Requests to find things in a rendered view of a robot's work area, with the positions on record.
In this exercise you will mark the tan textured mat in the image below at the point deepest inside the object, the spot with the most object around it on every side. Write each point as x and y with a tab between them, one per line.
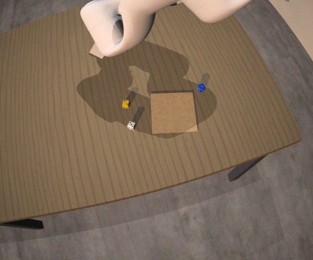
173	113

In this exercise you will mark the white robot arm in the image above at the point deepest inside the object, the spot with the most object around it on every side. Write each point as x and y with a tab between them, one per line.
119	25

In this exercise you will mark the yellow die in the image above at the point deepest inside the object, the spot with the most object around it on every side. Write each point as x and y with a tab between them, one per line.
126	103

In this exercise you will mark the blue die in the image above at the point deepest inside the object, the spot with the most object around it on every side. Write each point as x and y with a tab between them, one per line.
201	87

